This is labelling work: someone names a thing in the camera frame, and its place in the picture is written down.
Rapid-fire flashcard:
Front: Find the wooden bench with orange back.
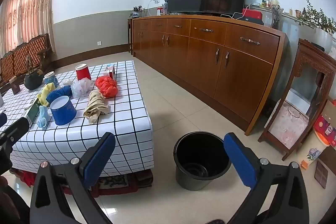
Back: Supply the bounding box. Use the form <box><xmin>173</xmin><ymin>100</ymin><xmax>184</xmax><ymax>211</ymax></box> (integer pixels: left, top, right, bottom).
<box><xmin>0</xmin><ymin>34</ymin><xmax>53</xmax><ymax>94</ymax></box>

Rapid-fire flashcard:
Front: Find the red paper cup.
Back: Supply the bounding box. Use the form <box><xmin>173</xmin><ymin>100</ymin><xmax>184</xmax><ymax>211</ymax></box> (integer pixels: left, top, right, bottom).
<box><xmin>76</xmin><ymin>63</ymin><xmax>92</xmax><ymax>81</ymax></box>

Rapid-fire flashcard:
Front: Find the white plastic bag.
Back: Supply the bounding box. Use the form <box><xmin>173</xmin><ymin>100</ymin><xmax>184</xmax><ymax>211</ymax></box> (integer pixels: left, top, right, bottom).
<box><xmin>70</xmin><ymin>78</ymin><xmax>91</xmax><ymax>98</ymax></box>

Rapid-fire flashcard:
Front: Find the beige patterned curtain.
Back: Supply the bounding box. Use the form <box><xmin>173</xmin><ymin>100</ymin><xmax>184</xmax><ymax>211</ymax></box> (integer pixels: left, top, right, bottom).
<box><xmin>0</xmin><ymin>0</ymin><xmax>62</xmax><ymax>56</ymax></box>

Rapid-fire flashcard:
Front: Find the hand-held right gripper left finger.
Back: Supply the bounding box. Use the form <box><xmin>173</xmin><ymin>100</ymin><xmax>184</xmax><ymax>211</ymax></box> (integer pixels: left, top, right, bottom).
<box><xmin>29</xmin><ymin>132</ymin><xmax>116</xmax><ymax>224</ymax></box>

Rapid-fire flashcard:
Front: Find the table with checked tablecloth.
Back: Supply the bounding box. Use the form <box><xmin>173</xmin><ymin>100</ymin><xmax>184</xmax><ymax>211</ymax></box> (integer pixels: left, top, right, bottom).
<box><xmin>0</xmin><ymin>60</ymin><xmax>154</xmax><ymax>180</ymax></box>

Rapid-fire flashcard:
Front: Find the white plant pot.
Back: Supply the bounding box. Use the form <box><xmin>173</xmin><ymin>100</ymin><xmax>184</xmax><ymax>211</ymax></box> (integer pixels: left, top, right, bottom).
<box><xmin>312</xmin><ymin>27</ymin><xmax>334</xmax><ymax>52</ymax></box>

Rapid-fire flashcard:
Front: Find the blue paper cup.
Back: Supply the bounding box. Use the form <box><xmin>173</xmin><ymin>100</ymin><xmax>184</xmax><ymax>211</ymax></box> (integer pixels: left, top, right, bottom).
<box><xmin>50</xmin><ymin>96</ymin><xmax>77</xmax><ymax>126</ymax></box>

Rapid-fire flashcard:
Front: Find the black plastic bin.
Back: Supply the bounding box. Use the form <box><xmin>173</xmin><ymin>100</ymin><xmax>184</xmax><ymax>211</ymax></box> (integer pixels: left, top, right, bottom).
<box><xmin>173</xmin><ymin>131</ymin><xmax>232</xmax><ymax>191</ymax></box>

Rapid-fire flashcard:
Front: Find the pink floral cloth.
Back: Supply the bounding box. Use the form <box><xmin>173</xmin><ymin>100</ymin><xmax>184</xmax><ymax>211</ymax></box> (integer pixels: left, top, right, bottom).
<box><xmin>270</xmin><ymin>105</ymin><xmax>310</xmax><ymax>149</ymax></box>

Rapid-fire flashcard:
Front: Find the yellow cloth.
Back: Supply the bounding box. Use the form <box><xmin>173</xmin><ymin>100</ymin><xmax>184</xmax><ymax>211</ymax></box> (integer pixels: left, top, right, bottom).
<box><xmin>37</xmin><ymin>83</ymin><xmax>55</xmax><ymax>107</ymax></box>

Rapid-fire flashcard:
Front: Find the blue cloth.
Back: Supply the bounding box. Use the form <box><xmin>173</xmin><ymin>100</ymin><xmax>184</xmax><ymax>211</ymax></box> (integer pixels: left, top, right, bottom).
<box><xmin>46</xmin><ymin>85</ymin><xmax>72</xmax><ymax>107</ymax></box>

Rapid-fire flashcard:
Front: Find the small wooden block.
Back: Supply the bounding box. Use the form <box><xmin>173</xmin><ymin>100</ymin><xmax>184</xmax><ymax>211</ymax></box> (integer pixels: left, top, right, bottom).
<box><xmin>9</xmin><ymin>76</ymin><xmax>21</xmax><ymax>94</ymax></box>

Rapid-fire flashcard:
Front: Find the black teapot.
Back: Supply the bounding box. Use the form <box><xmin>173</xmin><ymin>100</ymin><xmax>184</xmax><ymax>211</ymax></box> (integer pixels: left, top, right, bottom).
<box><xmin>24</xmin><ymin>55</ymin><xmax>44</xmax><ymax>90</ymax></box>

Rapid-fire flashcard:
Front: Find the brown square tile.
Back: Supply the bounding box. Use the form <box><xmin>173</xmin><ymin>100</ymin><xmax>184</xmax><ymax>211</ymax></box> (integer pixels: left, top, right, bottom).
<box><xmin>314</xmin><ymin>160</ymin><xmax>328</xmax><ymax>189</ymax></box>

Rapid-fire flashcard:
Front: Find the large leafy plant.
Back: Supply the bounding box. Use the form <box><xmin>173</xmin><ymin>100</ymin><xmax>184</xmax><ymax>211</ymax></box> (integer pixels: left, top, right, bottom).
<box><xmin>295</xmin><ymin>0</ymin><xmax>336</xmax><ymax>33</ymax></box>

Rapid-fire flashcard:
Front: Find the blue face mask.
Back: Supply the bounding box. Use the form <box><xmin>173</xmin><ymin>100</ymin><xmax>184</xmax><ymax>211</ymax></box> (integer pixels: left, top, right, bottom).
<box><xmin>37</xmin><ymin>105</ymin><xmax>49</xmax><ymax>128</ymax></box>

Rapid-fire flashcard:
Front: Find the red plastic bag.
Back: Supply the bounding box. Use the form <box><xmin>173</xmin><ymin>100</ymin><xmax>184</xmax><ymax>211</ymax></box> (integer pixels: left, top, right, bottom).
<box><xmin>95</xmin><ymin>76</ymin><xmax>118</xmax><ymax>98</ymax></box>

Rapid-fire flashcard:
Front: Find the red printed carton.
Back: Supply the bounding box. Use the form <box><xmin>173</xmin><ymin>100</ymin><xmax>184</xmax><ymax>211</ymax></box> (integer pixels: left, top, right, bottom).
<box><xmin>314</xmin><ymin>114</ymin><xmax>336</xmax><ymax>147</ymax></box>

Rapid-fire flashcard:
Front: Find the red cloth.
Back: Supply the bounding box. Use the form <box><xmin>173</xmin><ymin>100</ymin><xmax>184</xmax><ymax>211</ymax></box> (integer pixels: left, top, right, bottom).
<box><xmin>21</xmin><ymin>170</ymin><xmax>36</xmax><ymax>187</ymax></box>

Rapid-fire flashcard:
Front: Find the carved wooden stand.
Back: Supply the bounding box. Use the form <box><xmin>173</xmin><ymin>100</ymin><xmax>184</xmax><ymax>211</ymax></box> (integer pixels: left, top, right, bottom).
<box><xmin>258</xmin><ymin>38</ymin><xmax>336</xmax><ymax>161</ymax></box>

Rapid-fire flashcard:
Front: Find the long wooden cabinet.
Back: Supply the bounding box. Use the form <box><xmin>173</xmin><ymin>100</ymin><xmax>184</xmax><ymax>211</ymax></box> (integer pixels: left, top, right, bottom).
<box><xmin>128</xmin><ymin>14</ymin><xmax>289</xmax><ymax>136</ymax></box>

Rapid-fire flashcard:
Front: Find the floral white container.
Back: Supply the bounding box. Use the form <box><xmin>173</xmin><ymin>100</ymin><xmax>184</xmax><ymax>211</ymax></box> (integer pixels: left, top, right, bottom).
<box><xmin>306</xmin><ymin>132</ymin><xmax>331</xmax><ymax>162</ymax></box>

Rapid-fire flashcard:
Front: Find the white cable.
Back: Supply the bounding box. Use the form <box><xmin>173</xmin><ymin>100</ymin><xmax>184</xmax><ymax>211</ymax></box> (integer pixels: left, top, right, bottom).
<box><xmin>220</xmin><ymin>5</ymin><xmax>252</xmax><ymax>19</ymax></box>

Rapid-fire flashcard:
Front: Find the tan crumpled paper bag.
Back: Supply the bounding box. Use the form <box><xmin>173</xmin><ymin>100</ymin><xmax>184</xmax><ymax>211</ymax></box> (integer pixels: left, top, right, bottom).
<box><xmin>83</xmin><ymin>89</ymin><xmax>109</xmax><ymax>124</ymax></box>

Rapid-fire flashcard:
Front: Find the patterned paper cup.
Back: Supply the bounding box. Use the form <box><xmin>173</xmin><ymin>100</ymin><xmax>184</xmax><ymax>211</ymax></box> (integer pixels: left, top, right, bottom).
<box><xmin>44</xmin><ymin>72</ymin><xmax>61</xmax><ymax>89</ymax></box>

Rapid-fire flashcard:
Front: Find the person's left forearm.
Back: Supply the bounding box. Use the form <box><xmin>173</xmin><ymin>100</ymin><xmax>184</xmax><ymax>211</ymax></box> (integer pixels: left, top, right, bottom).
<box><xmin>0</xmin><ymin>177</ymin><xmax>30</xmax><ymax>224</ymax></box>

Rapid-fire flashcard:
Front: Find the green box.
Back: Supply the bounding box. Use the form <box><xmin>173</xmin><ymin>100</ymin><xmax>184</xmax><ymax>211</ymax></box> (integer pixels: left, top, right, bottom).
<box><xmin>22</xmin><ymin>97</ymin><xmax>42</xmax><ymax>125</ymax></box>

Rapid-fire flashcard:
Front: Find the glass vase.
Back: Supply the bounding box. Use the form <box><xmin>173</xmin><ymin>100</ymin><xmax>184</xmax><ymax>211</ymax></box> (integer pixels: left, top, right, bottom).
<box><xmin>270</xmin><ymin>4</ymin><xmax>284</xmax><ymax>29</ymax></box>

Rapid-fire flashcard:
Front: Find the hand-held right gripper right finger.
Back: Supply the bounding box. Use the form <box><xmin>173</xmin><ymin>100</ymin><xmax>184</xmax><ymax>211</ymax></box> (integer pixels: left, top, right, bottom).
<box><xmin>223</xmin><ymin>132</ymin><xmax>310</xmax><ymax>224</ymax></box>

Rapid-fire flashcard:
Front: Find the small red white box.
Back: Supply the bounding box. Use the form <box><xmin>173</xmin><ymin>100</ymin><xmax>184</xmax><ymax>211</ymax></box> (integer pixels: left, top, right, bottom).
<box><xmin>104</xmin><ymin>63</ymin><xmax>116</xmax><ymax>80</ymax></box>

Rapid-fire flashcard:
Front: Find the small potted plant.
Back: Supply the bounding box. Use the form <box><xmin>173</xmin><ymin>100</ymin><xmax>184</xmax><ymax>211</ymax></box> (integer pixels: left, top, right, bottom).
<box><xmin>129</xmin><ymin>5</ymin><xmax>146</xmax><ymax>18</ymax></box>

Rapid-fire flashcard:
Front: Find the black device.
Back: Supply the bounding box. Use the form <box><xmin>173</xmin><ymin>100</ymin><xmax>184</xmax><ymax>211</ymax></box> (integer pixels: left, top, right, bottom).
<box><xmin>232</xmin><ymin>13</ymin><xmax>264</xmax><ymax>26</ymax></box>

